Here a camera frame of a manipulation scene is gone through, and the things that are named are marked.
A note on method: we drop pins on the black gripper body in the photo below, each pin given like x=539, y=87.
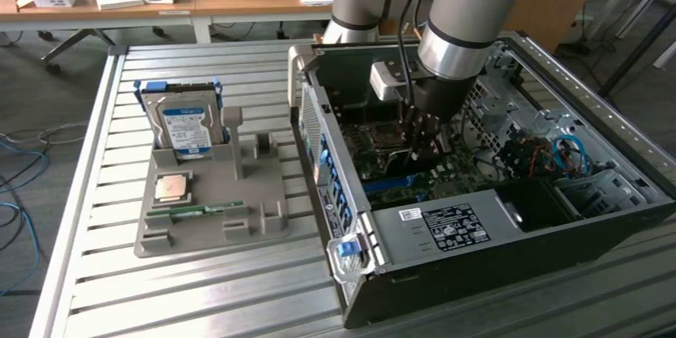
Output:
x=443, y=96

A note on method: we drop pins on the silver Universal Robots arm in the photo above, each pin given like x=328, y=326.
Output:
x=475, y=17

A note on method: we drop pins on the CPU socket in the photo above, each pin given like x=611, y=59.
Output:
x=383, y=132

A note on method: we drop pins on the green motherboard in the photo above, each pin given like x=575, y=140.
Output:
x=454, y=172

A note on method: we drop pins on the silver perforated disk bay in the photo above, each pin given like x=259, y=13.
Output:
x=496, y=116

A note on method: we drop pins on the long blue expansion slot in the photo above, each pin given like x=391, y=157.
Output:
x=391, y=184

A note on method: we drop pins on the grey power supply unit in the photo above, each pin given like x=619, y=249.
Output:
x=448, y=231

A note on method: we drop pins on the blue case latch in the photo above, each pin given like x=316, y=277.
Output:
x=348, y=247

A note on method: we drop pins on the black and silver PC case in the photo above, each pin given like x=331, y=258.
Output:
x=475, y=274

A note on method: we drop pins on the grey plastic parts rack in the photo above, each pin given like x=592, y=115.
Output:
x=211, y=195

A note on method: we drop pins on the hard disk in blue caddy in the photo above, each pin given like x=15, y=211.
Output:
x=182, y=128

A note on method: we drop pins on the green RAM stick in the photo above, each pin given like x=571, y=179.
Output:
x=195, y=209

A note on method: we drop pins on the silver CPU chip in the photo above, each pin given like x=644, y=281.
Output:
x=171, y=188

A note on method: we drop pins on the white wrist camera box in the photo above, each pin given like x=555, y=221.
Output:
x=386, y=82

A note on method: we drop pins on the silver disk bay bracket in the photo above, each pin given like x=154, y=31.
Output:
x=596, y=195

